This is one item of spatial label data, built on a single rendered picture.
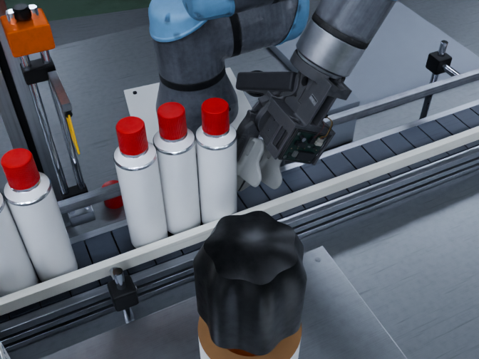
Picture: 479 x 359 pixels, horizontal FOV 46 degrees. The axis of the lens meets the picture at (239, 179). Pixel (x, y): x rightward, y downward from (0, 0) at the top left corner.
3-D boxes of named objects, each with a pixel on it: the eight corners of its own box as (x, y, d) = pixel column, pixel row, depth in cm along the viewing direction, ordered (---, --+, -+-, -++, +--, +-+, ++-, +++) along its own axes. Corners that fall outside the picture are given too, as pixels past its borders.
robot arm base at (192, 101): (164, 144, 99) (155, 97, 92) (151, 96, 110) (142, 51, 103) (247, 126, 101) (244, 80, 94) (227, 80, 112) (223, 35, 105)
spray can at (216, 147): (212, 238, 79) (205, 124, 65) (194, 214, 82) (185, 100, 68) (244, 225, 81) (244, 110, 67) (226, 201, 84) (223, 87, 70)
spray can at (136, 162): (139, 259, 76) (116, 144, 62) (125, 233, 80) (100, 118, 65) (174, 245, 78) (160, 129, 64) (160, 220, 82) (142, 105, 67)
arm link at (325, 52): (300, 10, 67) (346, 27, 73) (281, 43, 70) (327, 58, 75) (334, 40, 63) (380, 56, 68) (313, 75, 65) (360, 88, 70)
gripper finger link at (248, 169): (234, 210, 75) (267, 155, 71) (216, 181, 79) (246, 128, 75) (252, 211, 77) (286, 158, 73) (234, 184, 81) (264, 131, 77)
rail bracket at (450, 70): (436, 140, 102) (461, 61, 90) (410, 117, 106) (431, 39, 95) (450, 135, 103) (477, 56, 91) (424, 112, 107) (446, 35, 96)
